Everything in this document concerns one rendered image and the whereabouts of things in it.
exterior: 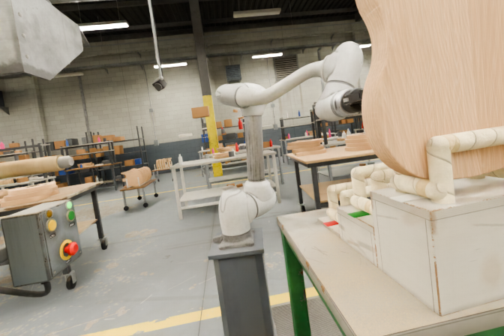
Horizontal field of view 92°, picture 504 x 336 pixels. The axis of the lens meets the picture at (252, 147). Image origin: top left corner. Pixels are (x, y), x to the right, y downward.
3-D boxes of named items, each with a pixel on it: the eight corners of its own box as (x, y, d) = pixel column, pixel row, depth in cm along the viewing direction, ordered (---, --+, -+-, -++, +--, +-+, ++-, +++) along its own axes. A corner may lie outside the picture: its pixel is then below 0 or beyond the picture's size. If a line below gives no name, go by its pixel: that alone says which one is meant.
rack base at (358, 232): (379, 269, 52) (375, 228, 52) (339, 238, 68) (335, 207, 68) (482, 243, 57) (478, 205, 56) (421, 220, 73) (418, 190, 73)
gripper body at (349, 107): (365, 111, 78) (385, 107, 69) (341, 115, 77) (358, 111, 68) (362, 88, 78) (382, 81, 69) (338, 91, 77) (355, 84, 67)
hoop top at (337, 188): (330, 196, 79) (329, 187, 79) (325, 194, 82) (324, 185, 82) (385, 186, 82) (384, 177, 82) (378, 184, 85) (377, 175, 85)
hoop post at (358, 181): (359, 210, 63) (355, 175, 63) (352, 206, 66) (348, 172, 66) (370, 208, 64) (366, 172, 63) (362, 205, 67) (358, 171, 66)
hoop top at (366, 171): (356, 181, 63) (354, 169, 63) (349, 178, 66) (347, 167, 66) (423, 169, 66) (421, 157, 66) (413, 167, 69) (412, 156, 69)
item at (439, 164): (444, 205, 39) (438, 147, 38) (426, 200, 42) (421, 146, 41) (460, 201, 39) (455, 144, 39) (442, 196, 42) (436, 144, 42)
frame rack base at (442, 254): (443, 319, 38) (433, 211, 37) (376, 268, 53) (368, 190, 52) (574, 278, 42) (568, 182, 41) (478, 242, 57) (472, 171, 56)
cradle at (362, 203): (376, 220, 55) (374, 205, 55) (347, 206, 66) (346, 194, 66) (389, 217, 55) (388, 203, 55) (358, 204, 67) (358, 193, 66)
